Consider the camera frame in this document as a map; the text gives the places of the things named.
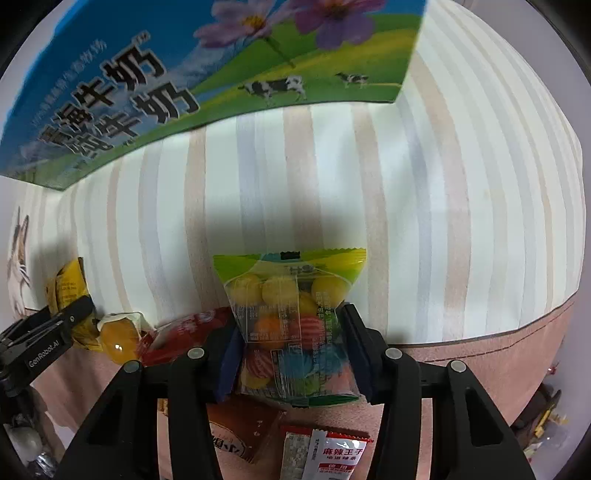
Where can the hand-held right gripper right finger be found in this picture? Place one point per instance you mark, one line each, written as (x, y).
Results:
(356, 355)

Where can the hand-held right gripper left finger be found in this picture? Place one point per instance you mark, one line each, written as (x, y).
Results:
(228, 367)

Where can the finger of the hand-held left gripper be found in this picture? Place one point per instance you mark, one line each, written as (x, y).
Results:
(69, 318)

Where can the colourful candy ball bag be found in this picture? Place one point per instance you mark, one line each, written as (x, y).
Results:
(286, 295)

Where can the printed cardboard box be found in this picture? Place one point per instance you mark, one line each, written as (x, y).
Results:
(138, 69)

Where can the yellow snack packet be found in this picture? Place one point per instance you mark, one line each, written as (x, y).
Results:
(69, 286)

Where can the red triangular snack packet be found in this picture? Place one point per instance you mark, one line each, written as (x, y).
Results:
(180, 334)

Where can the brown snack packet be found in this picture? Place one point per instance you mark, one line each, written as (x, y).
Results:
(240, 429)

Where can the white round object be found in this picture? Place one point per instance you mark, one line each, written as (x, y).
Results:
(23, 443)

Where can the red and white long packet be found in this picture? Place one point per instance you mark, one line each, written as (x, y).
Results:
(332, 454)

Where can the dark floor clutter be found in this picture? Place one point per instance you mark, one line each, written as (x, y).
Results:
(542, 415)

